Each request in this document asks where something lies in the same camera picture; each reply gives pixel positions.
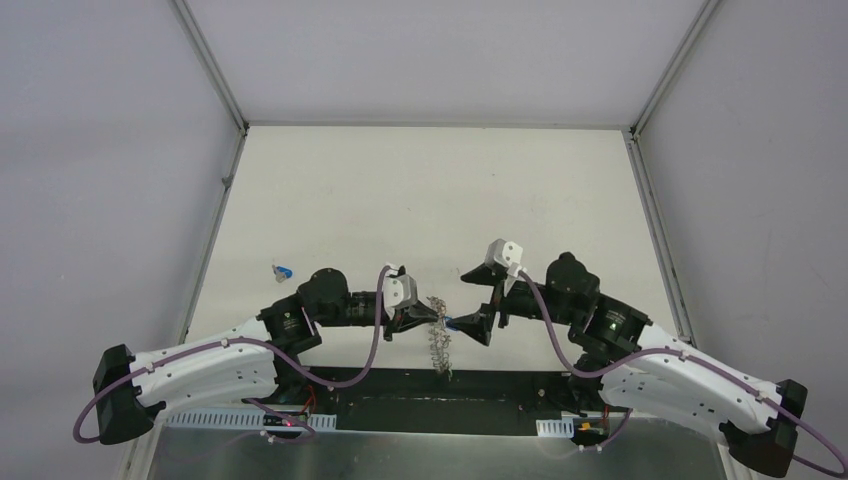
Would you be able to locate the left white cable duct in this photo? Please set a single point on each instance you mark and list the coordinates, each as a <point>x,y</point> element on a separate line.
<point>243,419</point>

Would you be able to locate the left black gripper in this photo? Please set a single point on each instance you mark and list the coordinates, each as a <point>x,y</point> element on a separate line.
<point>403,314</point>

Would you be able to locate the blue tagged key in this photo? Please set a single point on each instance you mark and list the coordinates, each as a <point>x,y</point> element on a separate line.
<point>450,324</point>
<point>281,274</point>

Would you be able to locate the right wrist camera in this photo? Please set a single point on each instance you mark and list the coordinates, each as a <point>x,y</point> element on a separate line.
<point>506,255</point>

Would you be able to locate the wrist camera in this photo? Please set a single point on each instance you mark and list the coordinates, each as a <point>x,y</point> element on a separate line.
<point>506,255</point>
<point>399,289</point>

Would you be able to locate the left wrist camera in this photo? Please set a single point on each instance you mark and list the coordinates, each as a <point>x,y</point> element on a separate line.
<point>399,289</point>

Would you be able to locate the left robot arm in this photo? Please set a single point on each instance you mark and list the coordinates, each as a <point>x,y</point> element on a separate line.
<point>132,392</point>

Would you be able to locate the white cable duct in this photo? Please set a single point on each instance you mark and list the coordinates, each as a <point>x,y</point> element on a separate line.
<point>243,419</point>
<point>555,428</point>

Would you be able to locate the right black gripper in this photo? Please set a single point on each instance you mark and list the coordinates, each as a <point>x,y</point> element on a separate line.
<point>477,325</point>

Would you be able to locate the round metal keyring disc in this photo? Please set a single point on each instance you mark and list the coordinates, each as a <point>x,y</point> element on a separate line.
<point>439,339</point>

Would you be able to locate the right white cable duct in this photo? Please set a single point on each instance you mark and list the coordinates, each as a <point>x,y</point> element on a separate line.
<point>555,428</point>

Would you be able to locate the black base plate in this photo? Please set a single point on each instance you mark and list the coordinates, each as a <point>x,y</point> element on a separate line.
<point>469,402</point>

